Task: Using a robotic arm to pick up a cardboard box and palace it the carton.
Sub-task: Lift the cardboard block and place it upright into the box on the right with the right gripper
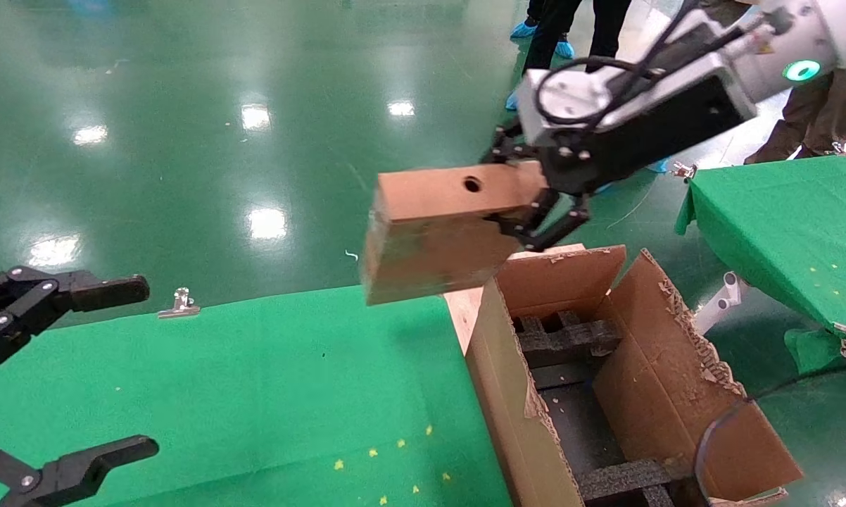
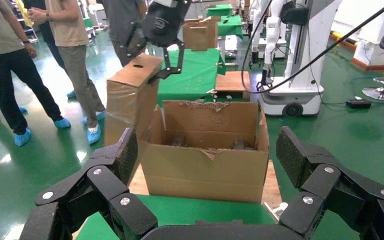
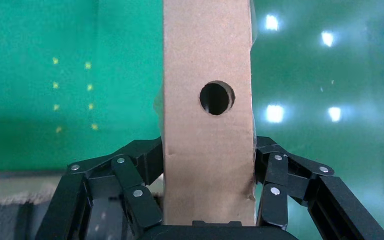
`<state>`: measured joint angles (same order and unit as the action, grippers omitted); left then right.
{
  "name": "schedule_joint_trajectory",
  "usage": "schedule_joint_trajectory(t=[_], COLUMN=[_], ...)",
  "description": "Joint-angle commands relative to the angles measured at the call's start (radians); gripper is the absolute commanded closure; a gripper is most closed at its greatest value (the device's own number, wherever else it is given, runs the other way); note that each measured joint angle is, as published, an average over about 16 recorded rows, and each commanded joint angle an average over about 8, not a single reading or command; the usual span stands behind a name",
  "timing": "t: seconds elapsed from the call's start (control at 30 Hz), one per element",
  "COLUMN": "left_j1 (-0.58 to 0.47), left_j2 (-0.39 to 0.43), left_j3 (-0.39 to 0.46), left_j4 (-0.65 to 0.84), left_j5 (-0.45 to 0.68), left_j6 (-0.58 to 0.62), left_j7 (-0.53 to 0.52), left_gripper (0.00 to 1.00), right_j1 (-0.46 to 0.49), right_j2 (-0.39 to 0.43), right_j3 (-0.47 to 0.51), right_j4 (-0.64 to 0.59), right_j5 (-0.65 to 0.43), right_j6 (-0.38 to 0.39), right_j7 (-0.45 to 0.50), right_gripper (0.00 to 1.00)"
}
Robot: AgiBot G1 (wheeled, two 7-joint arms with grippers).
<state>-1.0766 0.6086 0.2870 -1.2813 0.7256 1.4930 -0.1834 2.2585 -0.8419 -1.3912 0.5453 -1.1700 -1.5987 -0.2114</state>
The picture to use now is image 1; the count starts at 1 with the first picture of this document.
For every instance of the black foam insert block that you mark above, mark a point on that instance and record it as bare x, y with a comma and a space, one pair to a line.
627, 479
571, 341

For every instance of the large open cardboard carton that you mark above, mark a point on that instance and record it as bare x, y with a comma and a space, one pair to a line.
514, 422

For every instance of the small cardboard box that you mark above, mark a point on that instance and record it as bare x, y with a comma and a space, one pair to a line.
430, 246

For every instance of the wide green table cloth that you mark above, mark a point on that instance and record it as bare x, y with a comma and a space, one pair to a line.
219, 394

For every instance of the black foam bottom pad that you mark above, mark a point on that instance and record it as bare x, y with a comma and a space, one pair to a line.
578, 422

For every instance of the white metal table leg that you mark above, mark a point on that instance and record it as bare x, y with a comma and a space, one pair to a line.
722, 299

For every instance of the person in black trousers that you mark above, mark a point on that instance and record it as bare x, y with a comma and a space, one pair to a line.
521, 30
606, 28

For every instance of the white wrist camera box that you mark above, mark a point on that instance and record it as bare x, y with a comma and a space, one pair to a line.
571, 105

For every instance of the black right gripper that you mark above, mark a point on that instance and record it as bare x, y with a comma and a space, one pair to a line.
641, 141

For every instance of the person in brown trousers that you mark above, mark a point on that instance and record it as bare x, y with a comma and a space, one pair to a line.
817, 113

